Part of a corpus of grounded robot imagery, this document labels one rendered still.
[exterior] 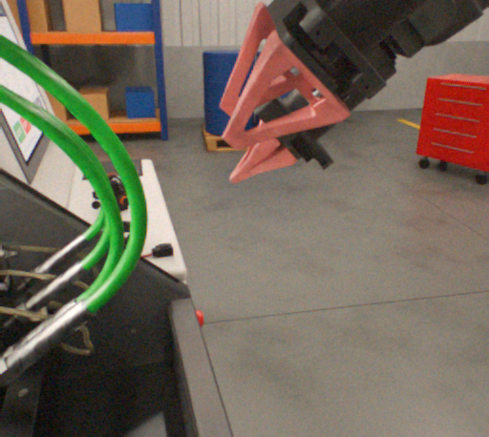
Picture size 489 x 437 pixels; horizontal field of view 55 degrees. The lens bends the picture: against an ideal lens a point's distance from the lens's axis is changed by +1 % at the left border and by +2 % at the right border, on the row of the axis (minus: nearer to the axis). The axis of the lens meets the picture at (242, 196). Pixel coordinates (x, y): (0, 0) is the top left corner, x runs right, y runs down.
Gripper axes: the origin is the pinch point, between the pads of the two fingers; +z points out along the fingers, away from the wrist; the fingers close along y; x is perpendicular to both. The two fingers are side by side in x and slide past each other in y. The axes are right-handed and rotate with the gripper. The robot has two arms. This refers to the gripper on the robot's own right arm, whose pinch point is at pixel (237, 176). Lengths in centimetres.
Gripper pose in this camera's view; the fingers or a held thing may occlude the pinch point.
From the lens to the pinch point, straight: 52.0
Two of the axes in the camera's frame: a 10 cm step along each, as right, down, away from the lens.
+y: -6.8, -6.8, -2.8
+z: -7.3, 6.3, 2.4
